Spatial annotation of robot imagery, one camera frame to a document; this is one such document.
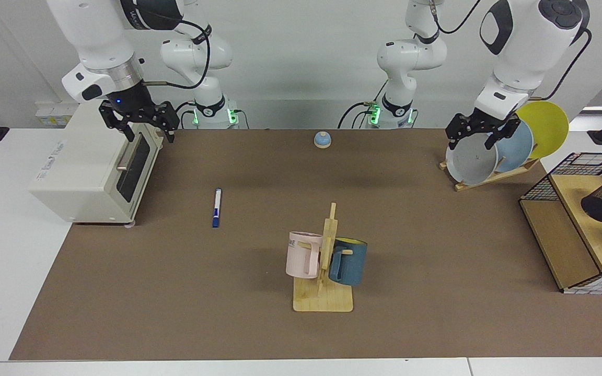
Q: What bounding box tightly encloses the light blue plate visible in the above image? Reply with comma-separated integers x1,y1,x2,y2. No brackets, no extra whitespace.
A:
494,119,534,173

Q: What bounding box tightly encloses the grey plate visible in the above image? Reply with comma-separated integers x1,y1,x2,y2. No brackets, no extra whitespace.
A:
446,133,499,186

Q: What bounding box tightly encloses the wooden plate rack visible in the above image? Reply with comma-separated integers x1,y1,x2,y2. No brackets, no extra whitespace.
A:
439,158,540,192

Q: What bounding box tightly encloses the pale toaster oven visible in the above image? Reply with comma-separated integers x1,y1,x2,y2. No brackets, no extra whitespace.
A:
28,99,165,225

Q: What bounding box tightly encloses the yellow plate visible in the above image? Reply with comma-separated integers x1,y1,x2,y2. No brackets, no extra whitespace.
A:
515,101,570,160

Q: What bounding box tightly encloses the brown table cloth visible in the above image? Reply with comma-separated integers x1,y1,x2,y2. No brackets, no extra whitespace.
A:
9,129,602,361

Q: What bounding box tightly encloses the dark blue cup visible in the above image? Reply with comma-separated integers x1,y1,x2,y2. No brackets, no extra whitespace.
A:
328,238,368,287

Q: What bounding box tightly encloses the pink cup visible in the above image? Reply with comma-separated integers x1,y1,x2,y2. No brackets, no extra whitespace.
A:
286,231,323,279

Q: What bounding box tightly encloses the wooden cup stand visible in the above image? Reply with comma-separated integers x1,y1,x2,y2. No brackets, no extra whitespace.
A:
293,203,354,313

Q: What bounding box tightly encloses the white wall socket strip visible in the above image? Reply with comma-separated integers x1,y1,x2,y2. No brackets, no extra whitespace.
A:
36,102,79,127

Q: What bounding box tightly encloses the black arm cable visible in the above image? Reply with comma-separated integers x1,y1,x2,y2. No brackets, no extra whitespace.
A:
429,0,593,101
142,10,213,89

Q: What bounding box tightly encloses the black base power cable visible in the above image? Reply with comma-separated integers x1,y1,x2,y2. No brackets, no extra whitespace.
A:
338,78,388,130

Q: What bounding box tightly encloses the wire basket with wooden floor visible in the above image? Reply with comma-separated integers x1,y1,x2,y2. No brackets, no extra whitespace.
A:
519,152,602,296

